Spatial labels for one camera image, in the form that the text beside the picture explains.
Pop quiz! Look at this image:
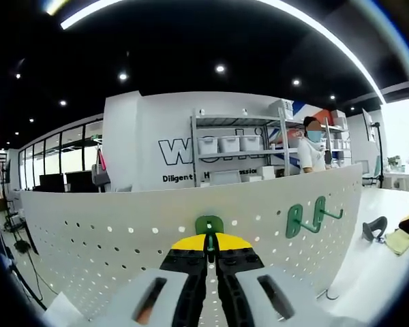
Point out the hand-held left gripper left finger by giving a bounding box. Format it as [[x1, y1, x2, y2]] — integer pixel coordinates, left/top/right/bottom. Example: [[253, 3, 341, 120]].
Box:
[[104, 233, 212, 327]]

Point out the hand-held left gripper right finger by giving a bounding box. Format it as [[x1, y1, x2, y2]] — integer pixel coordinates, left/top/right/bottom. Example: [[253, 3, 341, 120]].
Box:
[[213, 232, 349, 327]]

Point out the white perforated mounting plate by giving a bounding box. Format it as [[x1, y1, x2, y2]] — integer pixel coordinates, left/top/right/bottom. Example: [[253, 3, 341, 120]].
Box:
[[19, 162, 363, 321]]

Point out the black curved stand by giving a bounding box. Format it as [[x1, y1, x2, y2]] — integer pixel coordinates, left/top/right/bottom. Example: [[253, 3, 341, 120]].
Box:
[[362, 216, 389, 242]]

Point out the pale yellow cloth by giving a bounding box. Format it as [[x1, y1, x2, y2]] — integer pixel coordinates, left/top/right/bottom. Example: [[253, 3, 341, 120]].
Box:
[[384, 228, 409, 255]]

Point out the black computer monitor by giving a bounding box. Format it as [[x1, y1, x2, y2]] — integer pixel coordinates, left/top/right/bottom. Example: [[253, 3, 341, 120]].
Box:
[[39, 173, 65, 193], [65, 171, 93, 193]]

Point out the white storage bin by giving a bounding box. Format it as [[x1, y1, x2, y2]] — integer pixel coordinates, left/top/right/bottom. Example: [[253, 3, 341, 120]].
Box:
[[198, 136, 219, 154], [240, 135, 262, 153], [219, 136, 241, 153]]

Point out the grey metal shelf rack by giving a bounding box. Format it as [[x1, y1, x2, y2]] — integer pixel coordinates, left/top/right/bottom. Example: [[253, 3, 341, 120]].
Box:
[[323, 117, 352, 168], [190, 108, 290, 188]]

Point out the black tripod stand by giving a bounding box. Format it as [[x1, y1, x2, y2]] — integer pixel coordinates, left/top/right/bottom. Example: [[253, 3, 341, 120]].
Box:
[[361, 108, 387, 189]]

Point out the long ceiling light strip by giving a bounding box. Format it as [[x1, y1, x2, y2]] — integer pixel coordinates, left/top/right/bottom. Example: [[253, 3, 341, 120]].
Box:
[[60, 0, 389, 103]]

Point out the hanging bag with pink strap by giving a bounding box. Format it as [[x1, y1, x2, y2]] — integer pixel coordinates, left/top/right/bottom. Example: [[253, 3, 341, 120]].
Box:
[[91, 144, 112, 187]]

